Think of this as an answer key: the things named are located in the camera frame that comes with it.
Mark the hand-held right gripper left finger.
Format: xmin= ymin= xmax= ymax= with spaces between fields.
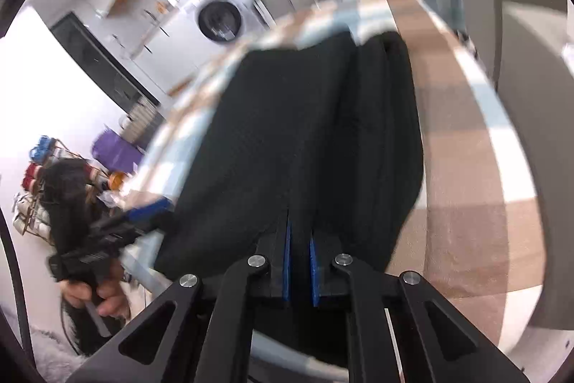
xmin=67 ymin=221 xmax=292 ymax=383

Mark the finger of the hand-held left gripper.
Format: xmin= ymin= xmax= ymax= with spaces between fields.
xmin=126 ymin=197 xmax=175 ymax=226

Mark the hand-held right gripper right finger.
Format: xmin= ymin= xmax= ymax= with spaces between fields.
xmin=309 ymin=230 xmax=527 ymax=383

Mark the black knit sweater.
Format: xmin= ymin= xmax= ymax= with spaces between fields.
xmin=155 ymin=31 xmax=424 ymax=359

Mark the person's left forearm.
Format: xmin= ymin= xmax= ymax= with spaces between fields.
xmin=63 ymin=307 xmax=131 ymax=359

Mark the person's left hand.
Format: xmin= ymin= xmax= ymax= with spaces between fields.
xmin=60 ymin=260 xmax=131 ymax=318

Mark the dark fuzzy cloth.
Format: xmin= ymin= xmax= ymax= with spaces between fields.
xmin=42 ymin=159 xmax=104 ymax=253

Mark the purple bag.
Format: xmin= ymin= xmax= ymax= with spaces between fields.
xmin=92 ymin=129 xmax=149 ymax=175

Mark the white ribbed rack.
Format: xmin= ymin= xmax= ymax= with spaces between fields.
xmin=121 ymin=96 xmax=162 ymax=150

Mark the shoe rack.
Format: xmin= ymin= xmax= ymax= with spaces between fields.
xmin=11 ymin=134 xmax=108 ymax=235

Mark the grey fuzzy garment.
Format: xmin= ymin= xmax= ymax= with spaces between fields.
xmin=27 ymin=324 xmax=90 ymax=383

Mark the black glass cabinet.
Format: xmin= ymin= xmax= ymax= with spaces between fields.
xmin=51 ymin=13 xmax=160 ymax=115

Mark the white kitchen base cabinet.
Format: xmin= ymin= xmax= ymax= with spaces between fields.
xmin=108 ymin=1 xmax=211 ymax=97

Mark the brown blue checkered blanket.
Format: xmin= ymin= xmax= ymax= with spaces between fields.
xmin=121 ymin=0 xmax=545 ymax=383

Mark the white washing machine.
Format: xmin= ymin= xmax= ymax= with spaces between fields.
xmin=190 ymin=0 xmax=270 ymax=47

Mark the low beige cabinet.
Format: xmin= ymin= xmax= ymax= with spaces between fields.
xmin=495 ymin=0 xmax=574 ymax=330

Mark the tall beige cabinet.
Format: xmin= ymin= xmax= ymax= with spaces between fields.
xmin=455 ymin=0 xmax=574 ymax=79

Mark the black cable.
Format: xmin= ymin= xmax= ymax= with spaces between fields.
xmin=0 ymin=208 xmax=34 ymax=366

